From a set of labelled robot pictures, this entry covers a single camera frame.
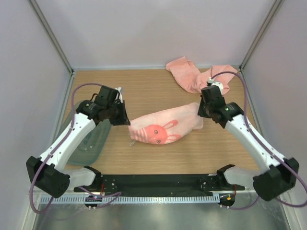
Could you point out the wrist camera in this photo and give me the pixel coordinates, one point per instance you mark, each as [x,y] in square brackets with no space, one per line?
[119,94]
[212,82]

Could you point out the right aluminium frame post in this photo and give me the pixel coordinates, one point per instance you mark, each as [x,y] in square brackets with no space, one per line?
[261,32]

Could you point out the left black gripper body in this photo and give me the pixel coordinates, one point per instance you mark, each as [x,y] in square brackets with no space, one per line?
[114,111]

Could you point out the left aluminium frame post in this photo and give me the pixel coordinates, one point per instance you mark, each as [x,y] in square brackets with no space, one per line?
[42,19]

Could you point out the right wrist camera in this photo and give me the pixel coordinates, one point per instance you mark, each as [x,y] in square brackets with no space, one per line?
[212,82]

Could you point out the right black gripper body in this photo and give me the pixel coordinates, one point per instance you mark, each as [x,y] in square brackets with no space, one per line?
[203,109]

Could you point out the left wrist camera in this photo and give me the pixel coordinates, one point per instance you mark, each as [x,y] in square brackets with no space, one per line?
[119,94]

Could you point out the plain pink towel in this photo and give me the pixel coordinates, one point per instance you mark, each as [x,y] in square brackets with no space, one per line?
[192,80]

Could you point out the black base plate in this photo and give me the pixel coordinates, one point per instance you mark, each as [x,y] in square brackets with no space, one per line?
[134,185]

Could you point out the white slotted cable duct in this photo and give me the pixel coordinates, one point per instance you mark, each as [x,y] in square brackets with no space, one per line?
[85,199]

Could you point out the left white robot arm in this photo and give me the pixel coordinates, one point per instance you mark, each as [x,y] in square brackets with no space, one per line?
[47,171]

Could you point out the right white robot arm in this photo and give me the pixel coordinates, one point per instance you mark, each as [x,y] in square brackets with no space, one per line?
[276,173]

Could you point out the clear glass tray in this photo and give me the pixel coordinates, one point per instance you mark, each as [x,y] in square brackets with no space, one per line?
[91,146]

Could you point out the pink bunny towel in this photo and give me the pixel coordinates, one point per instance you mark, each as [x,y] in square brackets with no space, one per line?
[166,126]

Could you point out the aluminium frame post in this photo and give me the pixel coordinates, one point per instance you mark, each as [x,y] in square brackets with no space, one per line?
[42,19]
[261,32]

